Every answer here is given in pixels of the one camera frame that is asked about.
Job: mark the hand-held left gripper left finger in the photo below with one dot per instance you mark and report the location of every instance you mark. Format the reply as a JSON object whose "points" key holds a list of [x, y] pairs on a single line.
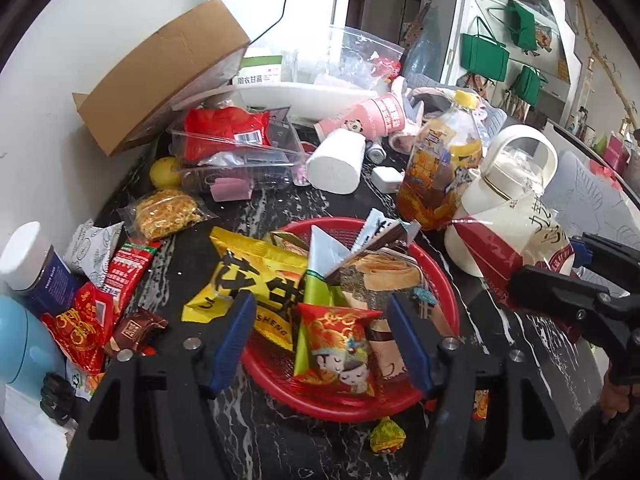
{"points": [[232, 340]]}

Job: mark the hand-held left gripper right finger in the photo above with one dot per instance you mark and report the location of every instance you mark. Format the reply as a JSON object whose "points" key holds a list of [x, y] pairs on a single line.
{"points": [[407, 345]]}

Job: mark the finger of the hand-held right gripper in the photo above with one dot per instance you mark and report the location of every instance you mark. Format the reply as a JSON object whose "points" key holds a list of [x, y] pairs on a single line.
{"points": [[560, 300], [610, 262]]}

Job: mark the yellow black snack packet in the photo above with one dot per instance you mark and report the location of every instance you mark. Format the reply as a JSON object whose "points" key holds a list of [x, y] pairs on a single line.
{"points": [[255, 280]]}

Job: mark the red cartoon figure snack packet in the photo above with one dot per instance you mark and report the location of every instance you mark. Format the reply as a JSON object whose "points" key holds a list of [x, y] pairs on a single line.
{"points": [[340, 350]]}

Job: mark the large red white snack bag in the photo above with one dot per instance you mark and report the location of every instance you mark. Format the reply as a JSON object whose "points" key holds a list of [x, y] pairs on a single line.
{"points": [[500, 260]]}

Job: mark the beige brown snack packet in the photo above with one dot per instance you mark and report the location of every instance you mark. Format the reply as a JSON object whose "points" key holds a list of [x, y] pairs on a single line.
{"points": [[385, 270]]}

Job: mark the red plastic basket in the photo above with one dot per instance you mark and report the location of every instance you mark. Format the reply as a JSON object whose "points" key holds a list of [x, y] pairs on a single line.
{"points": [[320, 402]]}

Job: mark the white peanut snack packet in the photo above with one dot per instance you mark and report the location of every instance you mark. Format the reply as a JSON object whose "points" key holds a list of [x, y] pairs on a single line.
{"points": [[375, 230]]}

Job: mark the person's right forearm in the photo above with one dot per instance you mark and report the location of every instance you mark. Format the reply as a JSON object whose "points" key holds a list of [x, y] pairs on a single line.
{"points": [[605, 445]]}

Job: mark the person's right hand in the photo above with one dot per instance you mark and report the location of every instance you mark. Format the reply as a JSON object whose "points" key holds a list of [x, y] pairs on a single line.
{"points": [[614, 397]]}

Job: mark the green yellow wrapped candy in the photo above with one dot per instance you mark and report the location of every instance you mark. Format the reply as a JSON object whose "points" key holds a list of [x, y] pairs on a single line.
{"points": [[386, 435]]}

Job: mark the red gold snack packet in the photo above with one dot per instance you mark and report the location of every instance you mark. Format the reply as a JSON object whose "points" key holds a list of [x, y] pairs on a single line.
{"points": [[480, 405]]}

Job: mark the small dark brown snack packet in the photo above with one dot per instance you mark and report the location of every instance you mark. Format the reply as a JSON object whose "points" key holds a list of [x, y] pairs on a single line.
{"points": [[135, 332]]}

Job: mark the light green snack packet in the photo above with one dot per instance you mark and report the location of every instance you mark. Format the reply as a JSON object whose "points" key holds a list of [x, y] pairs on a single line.
{"points": [[320, 270]]}

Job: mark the red green snack packet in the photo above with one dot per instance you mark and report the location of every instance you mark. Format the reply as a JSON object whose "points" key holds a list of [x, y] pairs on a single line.
{"points": [[132, 270]]}

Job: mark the cream white kettle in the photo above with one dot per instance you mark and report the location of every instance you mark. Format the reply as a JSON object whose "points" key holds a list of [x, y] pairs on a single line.
{"points": [[500, 180]]}

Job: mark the yellow noodle snack packet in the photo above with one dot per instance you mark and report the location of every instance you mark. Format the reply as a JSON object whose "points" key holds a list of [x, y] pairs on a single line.
{"points": [[165, 212]]}

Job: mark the pink block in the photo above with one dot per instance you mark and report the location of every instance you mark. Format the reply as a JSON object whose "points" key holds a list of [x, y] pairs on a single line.
{"points": [[231, 190]]}

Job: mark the red yellow snack packets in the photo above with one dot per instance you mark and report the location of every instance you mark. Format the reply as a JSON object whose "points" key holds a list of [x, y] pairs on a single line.
{"points": [[80, 330]]}

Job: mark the white printed snack packet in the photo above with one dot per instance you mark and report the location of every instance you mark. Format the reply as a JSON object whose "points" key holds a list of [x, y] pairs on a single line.
{"points": [[95, 250]]}

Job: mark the white charger plug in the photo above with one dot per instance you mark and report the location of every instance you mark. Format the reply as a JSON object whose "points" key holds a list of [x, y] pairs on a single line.
{"points": [[387, 180]]}

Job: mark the clear plastic tray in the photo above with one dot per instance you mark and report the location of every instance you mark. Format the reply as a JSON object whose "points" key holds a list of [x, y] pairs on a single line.
{"points": [[240, 170]]}

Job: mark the lemon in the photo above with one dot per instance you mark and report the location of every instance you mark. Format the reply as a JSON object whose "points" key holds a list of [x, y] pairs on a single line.
{"points": [[164, 172]]}

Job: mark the cooking oil bottle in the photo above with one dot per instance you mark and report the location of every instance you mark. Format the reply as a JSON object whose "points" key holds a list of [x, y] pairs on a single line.
{"points": [[440, 160]]}

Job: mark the white tissue roll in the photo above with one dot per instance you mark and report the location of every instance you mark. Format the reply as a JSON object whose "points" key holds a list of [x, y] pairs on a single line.
{"points": [[335, 165]]}

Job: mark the light blue round gadget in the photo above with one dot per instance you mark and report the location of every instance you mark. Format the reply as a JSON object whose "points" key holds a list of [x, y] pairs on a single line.
{"points": [[25, 345]]}

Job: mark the red packet with barcode label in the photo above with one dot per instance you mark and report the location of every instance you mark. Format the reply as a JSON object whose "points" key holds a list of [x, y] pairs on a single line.
{"points": [[225, 130]]}

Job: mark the blue jar with white lid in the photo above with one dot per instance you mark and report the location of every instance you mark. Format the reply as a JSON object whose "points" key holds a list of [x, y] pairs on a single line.
{"points": [[35, 265]]}

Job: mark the pink paper cup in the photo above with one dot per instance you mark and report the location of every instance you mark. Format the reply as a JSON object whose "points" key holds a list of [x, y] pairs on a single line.
{"points": [[370, 117]]}

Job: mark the large green tote bag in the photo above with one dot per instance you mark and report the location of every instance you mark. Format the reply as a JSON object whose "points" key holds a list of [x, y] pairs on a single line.
{"points": [[482, 55]]}

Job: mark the white basin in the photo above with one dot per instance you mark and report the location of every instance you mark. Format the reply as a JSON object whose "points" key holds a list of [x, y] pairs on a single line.
{"points": [[310, 97]]}

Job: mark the green white medicine box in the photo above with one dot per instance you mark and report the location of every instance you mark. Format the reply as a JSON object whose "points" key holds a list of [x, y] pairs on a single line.
{"points": [[257, 70]]}

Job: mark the cardboard box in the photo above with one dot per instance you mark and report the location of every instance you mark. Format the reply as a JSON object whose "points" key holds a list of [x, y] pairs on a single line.
{"points": [[160, 75]]}

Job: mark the clear plastic bag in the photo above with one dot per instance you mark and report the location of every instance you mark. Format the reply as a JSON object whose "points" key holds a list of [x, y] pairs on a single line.
{"points": [[370, 50]]}

